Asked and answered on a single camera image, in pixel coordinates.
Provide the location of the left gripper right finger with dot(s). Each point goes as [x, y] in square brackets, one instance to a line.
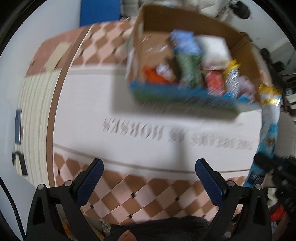
[218, 189]

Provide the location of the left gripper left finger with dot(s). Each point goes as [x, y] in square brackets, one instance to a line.
[78, 192]

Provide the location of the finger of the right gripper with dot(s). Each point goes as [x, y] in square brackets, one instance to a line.
[263, 162]

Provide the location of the light blue snack packet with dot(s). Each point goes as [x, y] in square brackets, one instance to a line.
[270, 99]

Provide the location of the lavender towel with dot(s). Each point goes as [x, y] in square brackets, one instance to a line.
[246, 89]

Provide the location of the red snack bag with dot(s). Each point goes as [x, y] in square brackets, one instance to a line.
[214, 83]

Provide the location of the yellow silver glitter pouch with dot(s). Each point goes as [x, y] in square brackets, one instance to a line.
[231, 76]

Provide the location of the green snack packet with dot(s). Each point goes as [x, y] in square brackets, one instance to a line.
[190, 68]

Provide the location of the orange snack packet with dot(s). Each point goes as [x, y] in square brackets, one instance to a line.
[152, 77]

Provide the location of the person's hand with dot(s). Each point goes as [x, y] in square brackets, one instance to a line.
[127, 236]

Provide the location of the black floor block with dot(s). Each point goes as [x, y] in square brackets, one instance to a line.
[18, 161]

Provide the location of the blue phone on floor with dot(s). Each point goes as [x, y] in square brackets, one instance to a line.
[18, 126]

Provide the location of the white plastic bag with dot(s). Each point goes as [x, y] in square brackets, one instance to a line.
[216, 54]

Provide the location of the blue cardboard storage box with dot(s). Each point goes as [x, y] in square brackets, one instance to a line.
[150, 47]

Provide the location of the blue board against wall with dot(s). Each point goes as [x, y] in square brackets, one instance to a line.
[97, 11]

